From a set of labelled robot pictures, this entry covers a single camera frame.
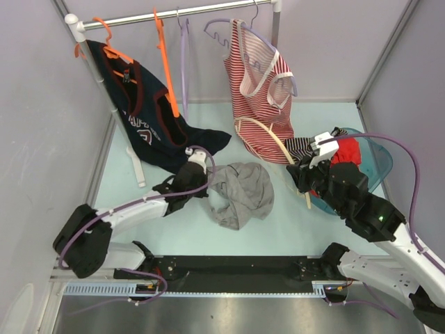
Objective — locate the orange hanger with navy top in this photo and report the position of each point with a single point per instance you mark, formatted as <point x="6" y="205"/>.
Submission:
<point x="111" y="53"/>

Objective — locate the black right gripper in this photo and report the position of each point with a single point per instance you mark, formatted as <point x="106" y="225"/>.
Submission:
<point x="300" y="172"/>

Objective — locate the teal translucent plastic basket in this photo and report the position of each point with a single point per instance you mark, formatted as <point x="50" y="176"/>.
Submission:
<point x="376" y="163"/>

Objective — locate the metal clothes rail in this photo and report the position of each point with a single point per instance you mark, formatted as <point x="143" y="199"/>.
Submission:
<point x="78" y="33"/>

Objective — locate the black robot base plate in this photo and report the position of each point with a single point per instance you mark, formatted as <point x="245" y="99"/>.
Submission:
<point x="243" y="274"/>

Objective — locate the empty lilac plastic hanger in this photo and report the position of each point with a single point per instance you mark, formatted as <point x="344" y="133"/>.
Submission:
<point x="184" y="32"/>

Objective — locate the black white striped garment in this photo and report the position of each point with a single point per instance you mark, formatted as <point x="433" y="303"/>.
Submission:
<point x="300" y="147"/>

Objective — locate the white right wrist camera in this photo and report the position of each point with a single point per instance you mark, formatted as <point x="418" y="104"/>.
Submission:
<point x="322" y="151"/>

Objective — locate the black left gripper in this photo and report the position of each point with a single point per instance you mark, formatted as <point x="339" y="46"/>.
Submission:
<point x="201" y="193"/>

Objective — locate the grey tank top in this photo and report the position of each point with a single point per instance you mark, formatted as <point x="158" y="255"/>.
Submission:
<point x="247" y="190"/>

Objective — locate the cream plastic hanger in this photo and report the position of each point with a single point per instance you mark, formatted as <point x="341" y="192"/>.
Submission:
<point x="289" y="158"/>

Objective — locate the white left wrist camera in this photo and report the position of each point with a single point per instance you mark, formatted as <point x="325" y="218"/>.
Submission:
<point x="197" y="156"/>

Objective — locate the empty orange plastic hanger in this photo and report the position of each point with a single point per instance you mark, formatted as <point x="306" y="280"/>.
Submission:
<point x="166" y="66"/>

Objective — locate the white rack foot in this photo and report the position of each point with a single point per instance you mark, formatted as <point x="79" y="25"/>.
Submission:
<point x="137" y="166"/>

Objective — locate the navy blue tank top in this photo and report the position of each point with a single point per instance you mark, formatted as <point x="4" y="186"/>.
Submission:
<point x="156" y="136"/>

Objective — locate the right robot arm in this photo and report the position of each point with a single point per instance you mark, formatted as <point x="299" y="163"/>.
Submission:
<point x="419" y="284"/>

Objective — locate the red garment in basket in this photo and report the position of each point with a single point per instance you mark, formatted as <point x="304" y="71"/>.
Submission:
<point x="348" y="151"/>

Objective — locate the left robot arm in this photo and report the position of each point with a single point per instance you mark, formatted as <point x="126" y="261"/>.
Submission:
<point x="85" y="243"/>

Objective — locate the red white striped tank top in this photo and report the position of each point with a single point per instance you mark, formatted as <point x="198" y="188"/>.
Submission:
<point x="261" y="87"/>

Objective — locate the lilac hanger with striped top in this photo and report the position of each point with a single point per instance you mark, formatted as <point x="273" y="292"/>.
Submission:
<point x="276" y="6"/>

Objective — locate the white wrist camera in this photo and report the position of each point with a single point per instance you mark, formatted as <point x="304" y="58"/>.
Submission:
<point x="322" y="151"/>
<point x="197" y="156"/>

